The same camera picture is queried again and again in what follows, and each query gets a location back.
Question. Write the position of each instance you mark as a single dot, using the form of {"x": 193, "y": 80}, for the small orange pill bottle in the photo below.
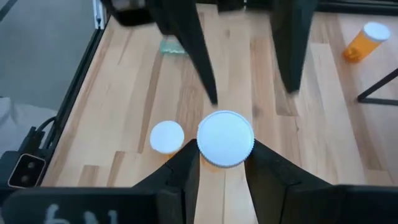
{"x": 167, "y": 137}

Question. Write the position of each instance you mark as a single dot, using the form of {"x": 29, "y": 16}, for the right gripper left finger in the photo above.
{"x": 177, "y": 193}

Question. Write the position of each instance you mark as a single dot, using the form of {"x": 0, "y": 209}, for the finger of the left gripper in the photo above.
{"x": 189, "y": 37}
{"x": 292, "y": 40}

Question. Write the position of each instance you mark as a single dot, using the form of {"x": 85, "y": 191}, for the black table-level camera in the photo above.
{"x": 26, "y": 170}

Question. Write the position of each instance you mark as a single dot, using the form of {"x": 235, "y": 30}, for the green pill bottle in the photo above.
{"x": 171, "y": 48}

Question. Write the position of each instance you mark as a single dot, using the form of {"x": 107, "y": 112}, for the large orange pill bottle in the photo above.
{"x": 225, "y": 138}
{"x": 360, "y": 46}

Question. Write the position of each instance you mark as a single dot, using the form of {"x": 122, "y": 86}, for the wooden shelf black metal legs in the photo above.
{"x": 379, "y": 101}

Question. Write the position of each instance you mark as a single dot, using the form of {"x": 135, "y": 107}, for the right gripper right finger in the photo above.
{"x": 280, "y": 199}

